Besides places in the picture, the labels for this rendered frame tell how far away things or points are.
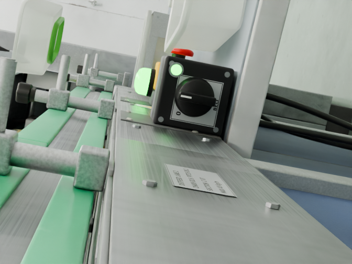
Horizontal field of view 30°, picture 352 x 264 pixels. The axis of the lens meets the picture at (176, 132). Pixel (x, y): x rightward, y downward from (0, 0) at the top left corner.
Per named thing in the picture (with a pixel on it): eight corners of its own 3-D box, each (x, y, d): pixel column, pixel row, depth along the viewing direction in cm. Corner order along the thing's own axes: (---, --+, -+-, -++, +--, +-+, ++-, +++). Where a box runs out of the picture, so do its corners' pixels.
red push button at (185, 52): (165, 65, 108) (168, 45, 107) (188, 70, 108) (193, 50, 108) (166, 66, 104) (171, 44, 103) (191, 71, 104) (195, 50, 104)
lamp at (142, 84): (149, 96, 108) (131, 92, 108) (155, 68, 108) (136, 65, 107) (151, 97, 104) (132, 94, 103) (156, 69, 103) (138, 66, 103)
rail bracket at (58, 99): (114, 119, 91) (17, 100, 89) (124, 66, 90) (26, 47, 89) (114, 121, 87) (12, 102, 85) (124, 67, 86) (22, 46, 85)
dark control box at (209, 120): (215, 130, 83) (149, 117, 82) (227, 68, 82) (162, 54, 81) (224, 138, 75) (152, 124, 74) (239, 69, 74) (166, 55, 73)
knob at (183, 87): (209, 120, 75) (213, 123, 71) (171, 112, 74) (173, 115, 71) (217, 81, 74) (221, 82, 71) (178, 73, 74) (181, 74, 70)
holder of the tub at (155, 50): (159, 127, 170) (130, 121, 169) (180, 21, 167) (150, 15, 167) (164, 134, 153) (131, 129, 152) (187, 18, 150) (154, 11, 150)
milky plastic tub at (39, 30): (70, -1, 167) (36, -9, 166) (59, 11, 146) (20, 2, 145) (57, 65, 172) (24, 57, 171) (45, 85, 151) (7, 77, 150)
